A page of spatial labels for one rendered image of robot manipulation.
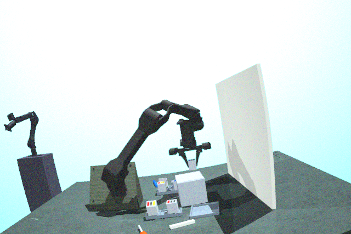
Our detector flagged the large white panel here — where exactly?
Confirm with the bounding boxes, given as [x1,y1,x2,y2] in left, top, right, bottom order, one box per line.
[216,64,276,210]

